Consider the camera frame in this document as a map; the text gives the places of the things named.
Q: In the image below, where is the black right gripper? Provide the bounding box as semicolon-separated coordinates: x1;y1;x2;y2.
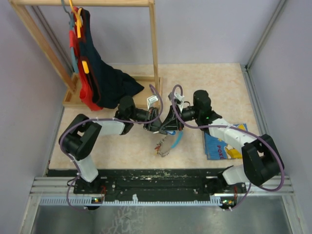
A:
158;103;200;132

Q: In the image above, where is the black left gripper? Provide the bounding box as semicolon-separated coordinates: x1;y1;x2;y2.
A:
129;107;162;133

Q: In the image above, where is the blue key tag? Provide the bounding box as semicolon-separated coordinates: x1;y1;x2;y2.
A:
166;131;176;136

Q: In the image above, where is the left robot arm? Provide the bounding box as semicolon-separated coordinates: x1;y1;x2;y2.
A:
59;95;163;194

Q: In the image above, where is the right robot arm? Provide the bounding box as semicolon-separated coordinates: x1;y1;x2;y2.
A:
168;90;285;193

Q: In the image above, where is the wooden clothes rack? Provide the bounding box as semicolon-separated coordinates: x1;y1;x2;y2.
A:
10;0;162;111

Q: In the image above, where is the blue yellow booklet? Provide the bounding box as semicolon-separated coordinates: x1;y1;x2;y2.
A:
202;128;243;160

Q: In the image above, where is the dark navy garment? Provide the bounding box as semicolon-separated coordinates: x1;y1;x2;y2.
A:
78;9;144;109

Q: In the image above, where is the red garment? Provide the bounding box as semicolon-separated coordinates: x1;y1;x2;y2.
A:
68;7;104;112

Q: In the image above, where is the yellow hanger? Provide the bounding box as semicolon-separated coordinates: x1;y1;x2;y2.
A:
69;0;83;68

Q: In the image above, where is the teal hanger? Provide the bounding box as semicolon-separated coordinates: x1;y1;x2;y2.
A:
61;0;79;74

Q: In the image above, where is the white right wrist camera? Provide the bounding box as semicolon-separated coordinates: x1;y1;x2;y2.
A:
168;92;185;112

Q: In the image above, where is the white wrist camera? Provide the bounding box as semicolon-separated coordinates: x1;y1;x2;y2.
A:
147;95;158;110
168;92;185;112

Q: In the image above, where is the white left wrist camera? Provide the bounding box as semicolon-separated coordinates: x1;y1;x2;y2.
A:
147;95;158;110

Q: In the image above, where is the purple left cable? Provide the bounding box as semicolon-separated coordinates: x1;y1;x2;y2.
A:
59;84;164;212

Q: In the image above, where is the purple cable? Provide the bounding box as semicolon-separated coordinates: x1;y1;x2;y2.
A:
171;84;285;212
59;84;164;212

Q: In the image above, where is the aluminium corner rail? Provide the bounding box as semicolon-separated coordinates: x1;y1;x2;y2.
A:
244;0;288;71

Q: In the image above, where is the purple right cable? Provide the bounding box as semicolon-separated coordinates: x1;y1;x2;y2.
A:
171;84;285;212

